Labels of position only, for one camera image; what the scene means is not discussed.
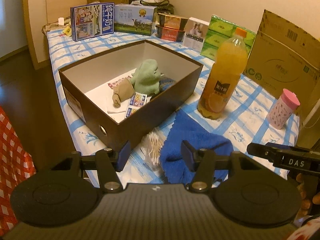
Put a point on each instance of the bag of cotton swabs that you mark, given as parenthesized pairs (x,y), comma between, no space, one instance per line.
(151,145)

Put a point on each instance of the colourful small packets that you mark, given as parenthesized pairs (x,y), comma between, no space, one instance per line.
(136,102)

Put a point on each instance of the red white checked cloth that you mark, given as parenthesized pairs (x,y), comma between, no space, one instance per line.
(16,166)

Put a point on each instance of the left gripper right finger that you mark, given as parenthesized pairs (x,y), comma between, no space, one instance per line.
(204,159)

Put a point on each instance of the green plush toy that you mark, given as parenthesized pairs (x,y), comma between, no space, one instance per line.
(145,79)

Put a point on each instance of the orange juice bottle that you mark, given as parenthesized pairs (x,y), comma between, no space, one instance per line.
(230,62)

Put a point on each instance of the lower red snack box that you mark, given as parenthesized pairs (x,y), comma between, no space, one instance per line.
(169,34)

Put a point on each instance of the green white milk carton box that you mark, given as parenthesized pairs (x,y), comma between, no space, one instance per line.
(136,19)

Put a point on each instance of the white paper in box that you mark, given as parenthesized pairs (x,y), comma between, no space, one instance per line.
(102,97)

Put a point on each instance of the blue terry towel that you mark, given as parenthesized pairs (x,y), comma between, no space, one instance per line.
(186,128)

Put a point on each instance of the blue milk carton box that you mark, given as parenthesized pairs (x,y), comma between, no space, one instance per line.
(92,20)

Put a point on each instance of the blue knitted cloth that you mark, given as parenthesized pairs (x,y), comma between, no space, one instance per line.
(165,83)

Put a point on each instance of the large brown cardboard box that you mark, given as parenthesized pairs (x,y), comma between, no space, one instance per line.
(284,55)

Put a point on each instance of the white product box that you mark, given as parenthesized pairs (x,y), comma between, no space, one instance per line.
(195,33)

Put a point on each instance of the brown cardboard shoe box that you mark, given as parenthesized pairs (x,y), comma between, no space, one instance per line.
(87,74)

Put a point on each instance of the green tissue pack stack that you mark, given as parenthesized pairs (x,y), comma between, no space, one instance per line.
(219,31)

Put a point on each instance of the black bag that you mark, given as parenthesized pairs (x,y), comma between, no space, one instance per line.
(163,6)

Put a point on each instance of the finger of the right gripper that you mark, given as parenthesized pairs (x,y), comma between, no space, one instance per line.
(290,158)

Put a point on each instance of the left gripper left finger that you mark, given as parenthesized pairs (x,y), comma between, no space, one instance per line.
(106,158)

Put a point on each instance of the pink patterned cup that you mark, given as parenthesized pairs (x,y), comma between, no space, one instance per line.
(283,109)

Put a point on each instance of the upper orange snack box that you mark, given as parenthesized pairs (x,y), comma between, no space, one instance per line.
(172,21)

